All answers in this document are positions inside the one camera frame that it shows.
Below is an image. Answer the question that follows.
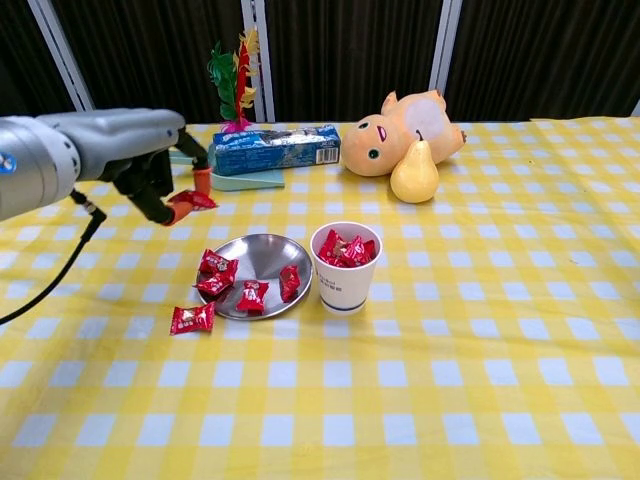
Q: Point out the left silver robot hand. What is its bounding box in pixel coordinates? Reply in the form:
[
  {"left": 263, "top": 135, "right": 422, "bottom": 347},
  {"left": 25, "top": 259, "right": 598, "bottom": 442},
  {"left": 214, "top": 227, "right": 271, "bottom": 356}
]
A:
[{"left": 37, "top": 107, "right": 217, "bottom": 227}]

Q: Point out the red candy heap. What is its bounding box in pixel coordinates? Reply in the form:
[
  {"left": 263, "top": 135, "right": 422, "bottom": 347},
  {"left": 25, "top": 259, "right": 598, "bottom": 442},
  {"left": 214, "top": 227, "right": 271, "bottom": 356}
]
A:
[{"left": 317, "top": 228, "right": 379, "bottom": 269}]

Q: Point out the silver metal plate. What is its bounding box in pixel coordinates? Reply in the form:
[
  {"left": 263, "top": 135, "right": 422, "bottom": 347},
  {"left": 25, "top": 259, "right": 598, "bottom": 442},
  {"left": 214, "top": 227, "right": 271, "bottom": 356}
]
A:
[{"left": 196, "top": 233, "right": 315, "bottom": 321}]

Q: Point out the white paper cup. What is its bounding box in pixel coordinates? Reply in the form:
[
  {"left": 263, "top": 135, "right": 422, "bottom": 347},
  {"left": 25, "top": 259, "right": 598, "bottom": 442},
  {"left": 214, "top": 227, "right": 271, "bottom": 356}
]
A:
[{"left": 309, "top": 221, "right": 384, "bottom": 316}]

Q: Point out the black pleated curtain panel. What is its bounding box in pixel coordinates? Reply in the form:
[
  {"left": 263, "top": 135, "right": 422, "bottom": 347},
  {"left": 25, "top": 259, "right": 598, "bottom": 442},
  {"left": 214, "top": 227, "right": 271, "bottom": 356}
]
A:
[
  {"left": 447, "top": 0, "right": 640, "bottom": 121},
  {"left": 49, "top": 0, "right": 251, "bottom": 124},
  {"left": 0, "top": 0, "right": 76, "bottom": 120},
  {"left": 264, "top": 0, "right": 446, "bottom": 124}
]

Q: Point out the colourful feather shuttlecock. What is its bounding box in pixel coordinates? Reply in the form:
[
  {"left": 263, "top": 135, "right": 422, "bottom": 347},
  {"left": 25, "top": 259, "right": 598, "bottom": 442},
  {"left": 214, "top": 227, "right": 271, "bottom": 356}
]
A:
[{"left": 207, "top": 27, "right": 261, "bottom": 135}]

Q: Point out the teal plastic scoop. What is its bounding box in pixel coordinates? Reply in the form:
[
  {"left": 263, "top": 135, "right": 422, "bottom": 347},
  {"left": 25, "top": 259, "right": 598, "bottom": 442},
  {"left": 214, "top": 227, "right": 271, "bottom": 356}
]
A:
[{"left": 167, "top": 149, "right": 286, "bottom": 194}]

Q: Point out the blue cookie package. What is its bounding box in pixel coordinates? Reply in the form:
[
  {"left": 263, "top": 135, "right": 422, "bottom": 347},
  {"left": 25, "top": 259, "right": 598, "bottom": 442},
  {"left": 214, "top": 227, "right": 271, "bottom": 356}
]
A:
[{"left": 207, "top": 123, "right": 343, "bottom": 177}]

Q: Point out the orange plush chick toy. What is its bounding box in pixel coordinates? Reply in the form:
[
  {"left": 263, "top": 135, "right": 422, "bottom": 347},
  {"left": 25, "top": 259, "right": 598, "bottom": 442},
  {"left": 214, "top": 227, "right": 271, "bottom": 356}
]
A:
[{"left": 341, "top": 89, "right": 469, "bottom": 177}]

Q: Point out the yellow pear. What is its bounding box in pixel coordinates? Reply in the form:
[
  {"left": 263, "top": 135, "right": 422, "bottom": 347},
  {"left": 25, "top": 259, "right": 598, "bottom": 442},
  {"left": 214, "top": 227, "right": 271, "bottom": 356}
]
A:
[{"left": 389, "top": 130, "right": 440, "bottom": 205}]

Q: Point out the yellow white checkered tablecloth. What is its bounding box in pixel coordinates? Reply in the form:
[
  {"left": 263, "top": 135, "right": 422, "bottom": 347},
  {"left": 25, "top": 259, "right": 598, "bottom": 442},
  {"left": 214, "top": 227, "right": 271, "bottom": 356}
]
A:
[{"left": 0, "top": 117, "right": 640, "bottom": 480}]

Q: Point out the black left hand cable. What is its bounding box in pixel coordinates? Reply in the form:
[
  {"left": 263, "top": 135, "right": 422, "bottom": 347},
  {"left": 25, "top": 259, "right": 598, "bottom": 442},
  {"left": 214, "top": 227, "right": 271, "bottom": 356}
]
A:
[{"left": 0, "top": 188, "right": 109, "bottom": 325}]

